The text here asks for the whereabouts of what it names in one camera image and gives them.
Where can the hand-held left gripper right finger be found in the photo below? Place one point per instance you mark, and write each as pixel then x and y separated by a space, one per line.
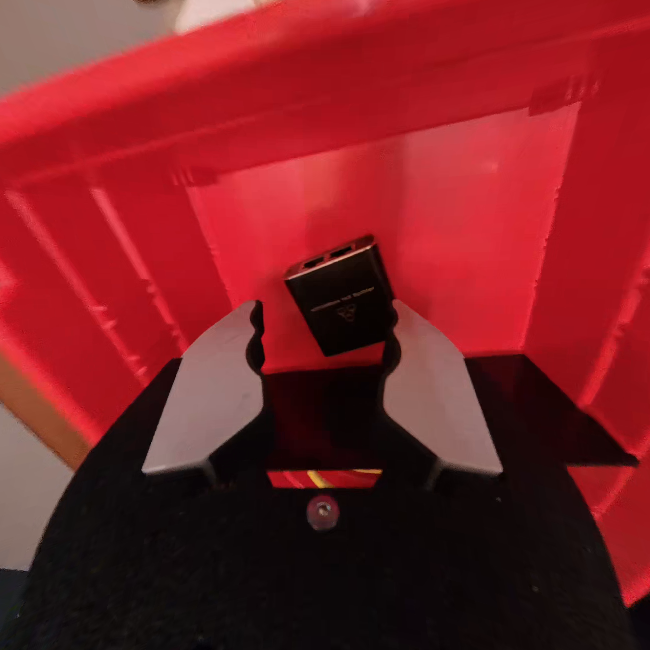
pixel 436 406

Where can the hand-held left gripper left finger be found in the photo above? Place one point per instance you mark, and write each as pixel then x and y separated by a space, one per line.
pixel 208 396

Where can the black network switch box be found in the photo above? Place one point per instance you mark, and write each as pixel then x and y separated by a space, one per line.
pixel 345 299

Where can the red plastic bin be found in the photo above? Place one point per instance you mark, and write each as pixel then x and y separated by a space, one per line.
pixel 457 203

